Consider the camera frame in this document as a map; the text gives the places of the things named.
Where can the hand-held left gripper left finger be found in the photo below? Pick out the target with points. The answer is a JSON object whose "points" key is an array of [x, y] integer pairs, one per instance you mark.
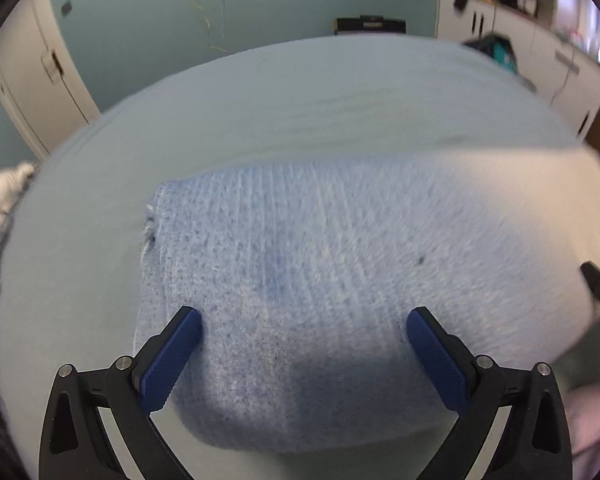
{"points": [[172, 360]]}

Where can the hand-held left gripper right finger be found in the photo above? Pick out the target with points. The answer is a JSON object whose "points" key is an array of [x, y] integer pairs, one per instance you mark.
{"points": [[437, 360]]}

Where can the light blue towel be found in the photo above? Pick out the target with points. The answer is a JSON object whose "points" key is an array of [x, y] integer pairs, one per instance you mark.
{"points": [[305, 260]]}

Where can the pale pink cloth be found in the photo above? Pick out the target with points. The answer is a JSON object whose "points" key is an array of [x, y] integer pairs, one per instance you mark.
{"points": [[587, 420]]}

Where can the teal and black bag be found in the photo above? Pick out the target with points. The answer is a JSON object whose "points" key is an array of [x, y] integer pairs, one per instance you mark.
{"points": [[500, 52]]}

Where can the white cabinet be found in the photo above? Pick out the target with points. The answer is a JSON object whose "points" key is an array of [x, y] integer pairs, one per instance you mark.
{"points": [[520, 30]]}

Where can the white puffy duvet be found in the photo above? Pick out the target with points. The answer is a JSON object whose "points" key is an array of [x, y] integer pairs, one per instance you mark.
{"points": [[5, 190]]}

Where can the white door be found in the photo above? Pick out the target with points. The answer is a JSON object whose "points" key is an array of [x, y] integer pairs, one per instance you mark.
{"points": [[35, 85]]}

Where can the black box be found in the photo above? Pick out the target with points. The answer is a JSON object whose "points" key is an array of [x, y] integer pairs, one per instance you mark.
{"points": [[370, 25]]}

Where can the grey wall switch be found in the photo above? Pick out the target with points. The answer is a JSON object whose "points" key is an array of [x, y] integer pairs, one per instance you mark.
{"points": [[67, 6]]}

